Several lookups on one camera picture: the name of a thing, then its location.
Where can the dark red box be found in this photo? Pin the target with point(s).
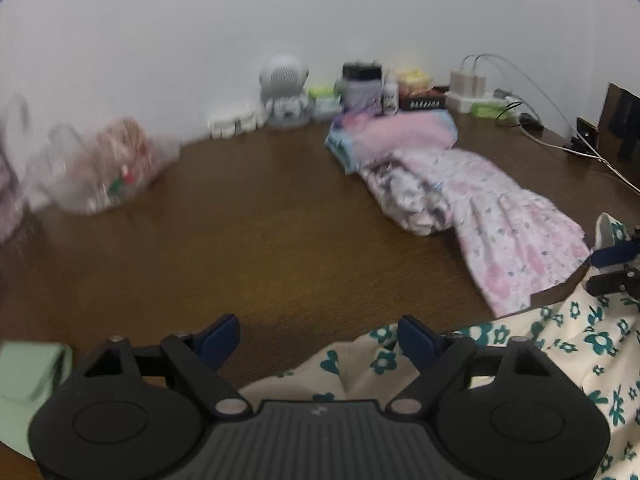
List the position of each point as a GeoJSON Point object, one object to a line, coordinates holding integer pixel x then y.
{"type": "Point", "coordinates": [422, 102]}

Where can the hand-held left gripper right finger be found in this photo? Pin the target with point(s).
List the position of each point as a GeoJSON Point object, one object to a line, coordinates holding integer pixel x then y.
{"type": "Point", "coordinates": [417, 342]}

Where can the cream garment with green flowers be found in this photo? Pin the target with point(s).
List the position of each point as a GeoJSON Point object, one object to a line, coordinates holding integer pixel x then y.
{"type": "Point", "coordinates": [565, 345]}

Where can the small white spray bottle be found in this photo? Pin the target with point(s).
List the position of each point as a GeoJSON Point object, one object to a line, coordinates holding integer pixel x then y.
{"type": "Point", "coordinates": [390, 95]}

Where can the green packet on strip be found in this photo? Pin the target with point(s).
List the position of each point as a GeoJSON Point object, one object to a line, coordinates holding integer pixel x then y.
{"type": "Point", "coordinates": [490, 110]}

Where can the light green container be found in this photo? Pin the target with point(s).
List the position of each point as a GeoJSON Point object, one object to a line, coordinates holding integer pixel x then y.
{"type": "Point", "coordinates": [325, 102]}

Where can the white charger plug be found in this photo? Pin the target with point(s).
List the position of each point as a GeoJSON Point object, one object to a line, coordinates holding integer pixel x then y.
{"type": "Point", "coordinates": [478, 85]}
{"type": "Point", "coordinates": [459, 82]}

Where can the pink floral ruffled dress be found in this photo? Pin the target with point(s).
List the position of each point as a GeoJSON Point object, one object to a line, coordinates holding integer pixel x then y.
{"type": "Point", "coordinates": [500, 220]}

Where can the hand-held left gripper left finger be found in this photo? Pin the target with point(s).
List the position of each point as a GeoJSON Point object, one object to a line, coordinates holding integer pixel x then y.
{"type": "Point", "coordinates": [217, 340]}

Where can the black phone holder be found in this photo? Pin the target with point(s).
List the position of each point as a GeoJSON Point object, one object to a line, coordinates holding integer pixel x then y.
{"type": "Point", "coordinates": [586, 130]}

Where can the pink knitted vase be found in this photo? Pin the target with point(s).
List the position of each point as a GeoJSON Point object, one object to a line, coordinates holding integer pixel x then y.
{"type": "Point", "coordinates": [7, 195]}

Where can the jar with black lid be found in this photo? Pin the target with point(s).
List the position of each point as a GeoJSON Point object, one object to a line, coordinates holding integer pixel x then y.
{"type": "Point", "coordinates": [360, 90]}

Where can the clear plastic bag of snacks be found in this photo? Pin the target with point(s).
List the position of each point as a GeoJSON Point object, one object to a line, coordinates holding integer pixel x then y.
{"type": "Point", "coordinates": [115, 160]}

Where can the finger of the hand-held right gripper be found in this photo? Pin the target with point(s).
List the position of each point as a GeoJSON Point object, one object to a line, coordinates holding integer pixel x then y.
{"type": "Point", "coordinates": [612, 254]}
{"type": "Point", "coordinates": [607, 282]}

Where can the pink garment with blue trim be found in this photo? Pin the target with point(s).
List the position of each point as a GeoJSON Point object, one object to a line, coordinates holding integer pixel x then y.
{"type": "Point", "coordinates": [400, 132]}

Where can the white power strip with chargers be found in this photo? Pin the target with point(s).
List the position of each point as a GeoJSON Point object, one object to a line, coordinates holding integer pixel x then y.
{"type": "Point", "coordinates": [472, 56]}

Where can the brown wooden board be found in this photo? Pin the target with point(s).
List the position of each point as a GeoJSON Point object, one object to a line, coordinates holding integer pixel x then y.
{"type": "Point", "coordinates": [612, 110]}

